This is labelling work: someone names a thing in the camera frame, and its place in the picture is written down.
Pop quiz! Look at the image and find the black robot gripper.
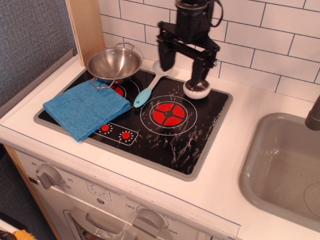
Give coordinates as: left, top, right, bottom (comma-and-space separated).
157, 6, 221, 87

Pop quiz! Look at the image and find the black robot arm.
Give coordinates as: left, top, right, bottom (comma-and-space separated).
157, 0, 222, 91

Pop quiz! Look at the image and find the stainless steel bowl pan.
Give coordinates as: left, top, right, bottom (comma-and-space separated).
86, 42, 142, 89

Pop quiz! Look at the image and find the blue folded cloth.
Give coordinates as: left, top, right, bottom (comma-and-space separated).
43, 80, 131, 142

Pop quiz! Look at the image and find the grey faucet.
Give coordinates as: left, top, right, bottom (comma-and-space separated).
304, 96, 320, 131

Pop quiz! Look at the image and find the grey sink basin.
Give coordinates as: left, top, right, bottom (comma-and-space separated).
239, 112, 320, 232

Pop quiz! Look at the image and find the grey oven temperature knob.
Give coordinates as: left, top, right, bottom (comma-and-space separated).
132, 208, 165, 238

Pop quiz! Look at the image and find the grey timer knob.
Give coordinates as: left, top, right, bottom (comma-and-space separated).
36, 164, 61, 190

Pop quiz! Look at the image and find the yellow object at corner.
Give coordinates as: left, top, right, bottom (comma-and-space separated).
12, 229, 36, 240

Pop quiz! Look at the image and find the white spoon blue handle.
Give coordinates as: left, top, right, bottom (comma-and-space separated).
133, 60, 173, 108

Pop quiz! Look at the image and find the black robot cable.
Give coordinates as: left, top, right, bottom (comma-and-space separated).
209, 0, 224, 28

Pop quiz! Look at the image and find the wooden side post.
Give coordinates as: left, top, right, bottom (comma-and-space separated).
65, 0, 105, 67

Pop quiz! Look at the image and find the grey oven door handle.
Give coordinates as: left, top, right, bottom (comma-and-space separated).
70, 208, 125, 240

